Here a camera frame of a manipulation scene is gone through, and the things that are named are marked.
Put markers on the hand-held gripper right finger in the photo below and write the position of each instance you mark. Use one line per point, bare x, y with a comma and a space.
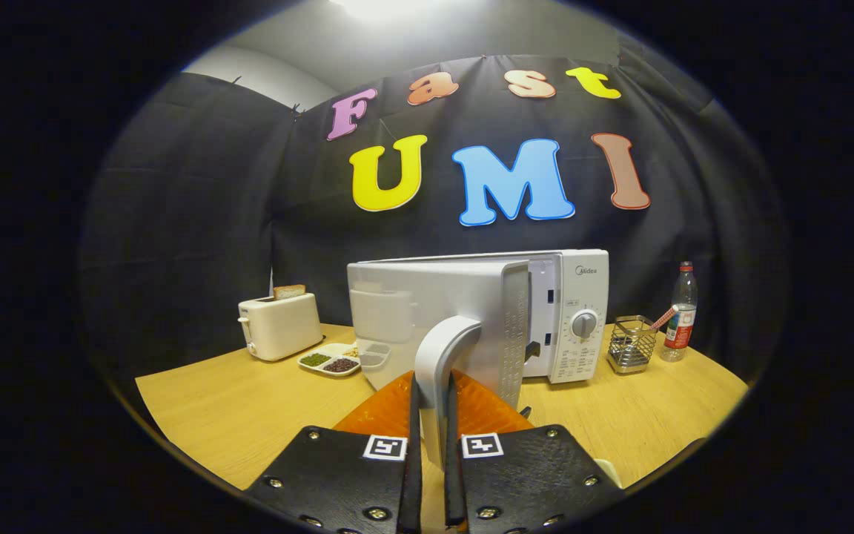
455, 489

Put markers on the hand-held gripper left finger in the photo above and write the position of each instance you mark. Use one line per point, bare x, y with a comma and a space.
412, 475

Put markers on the white microwave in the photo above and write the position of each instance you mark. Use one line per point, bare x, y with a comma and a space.
434, 297

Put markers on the divided white snack dish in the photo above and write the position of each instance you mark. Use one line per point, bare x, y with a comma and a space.
327, 363

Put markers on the cream white toaster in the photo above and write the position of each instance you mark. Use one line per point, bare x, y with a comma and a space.
282, 326

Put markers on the toast slice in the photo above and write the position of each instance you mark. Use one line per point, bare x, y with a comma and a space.
290, 291

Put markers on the red checked straw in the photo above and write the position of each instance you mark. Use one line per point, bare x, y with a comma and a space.
666, 317

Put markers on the clear bottle with red label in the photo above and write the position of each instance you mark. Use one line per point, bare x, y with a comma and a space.
680, 326

